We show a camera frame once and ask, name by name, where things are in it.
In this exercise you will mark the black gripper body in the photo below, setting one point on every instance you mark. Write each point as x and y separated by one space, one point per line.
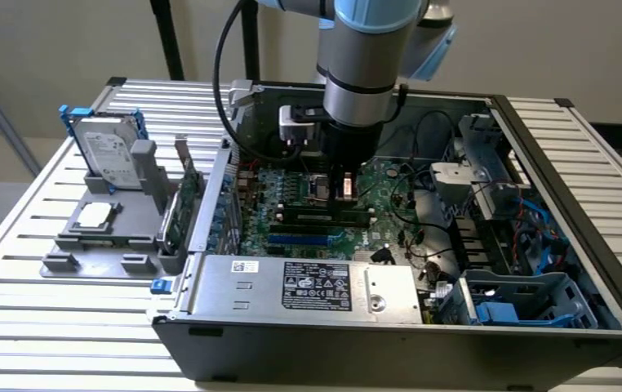
349 143

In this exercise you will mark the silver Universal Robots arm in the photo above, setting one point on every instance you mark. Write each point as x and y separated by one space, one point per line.
358 61

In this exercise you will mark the black RAM slot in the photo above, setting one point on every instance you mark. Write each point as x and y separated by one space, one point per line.
320 220
314 211

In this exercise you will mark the blue expansion slot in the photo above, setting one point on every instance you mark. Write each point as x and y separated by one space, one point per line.
301 239

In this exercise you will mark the CPU socket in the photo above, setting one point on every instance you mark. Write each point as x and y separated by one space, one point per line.
317 185

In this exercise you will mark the green motherboard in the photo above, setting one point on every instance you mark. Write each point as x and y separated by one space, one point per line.
309 216

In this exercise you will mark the metal disk bay cage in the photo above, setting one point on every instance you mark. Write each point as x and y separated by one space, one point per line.
484 171

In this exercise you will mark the silver power supply unit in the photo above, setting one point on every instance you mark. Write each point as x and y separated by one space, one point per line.
309 286

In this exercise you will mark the green graphics card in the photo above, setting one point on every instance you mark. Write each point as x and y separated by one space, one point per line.
181 204

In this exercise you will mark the black metal stand pole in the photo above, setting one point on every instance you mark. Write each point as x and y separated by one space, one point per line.
168 41
249 45

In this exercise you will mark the black open PC case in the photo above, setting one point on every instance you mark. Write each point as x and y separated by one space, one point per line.
397 335

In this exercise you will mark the blue case latch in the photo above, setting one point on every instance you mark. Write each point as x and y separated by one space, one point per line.
161 285

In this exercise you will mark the blue plastic drive bay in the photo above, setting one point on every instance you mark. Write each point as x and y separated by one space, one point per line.
528 298

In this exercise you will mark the grey parts rack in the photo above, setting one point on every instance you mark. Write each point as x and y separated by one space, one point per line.
107 245

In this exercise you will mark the silver CPU chip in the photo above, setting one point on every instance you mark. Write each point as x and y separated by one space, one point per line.
94 214

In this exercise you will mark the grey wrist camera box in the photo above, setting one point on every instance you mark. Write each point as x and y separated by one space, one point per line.
296 124

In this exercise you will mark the hard disk in blue frame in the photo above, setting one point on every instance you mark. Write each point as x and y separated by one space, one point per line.
107 151

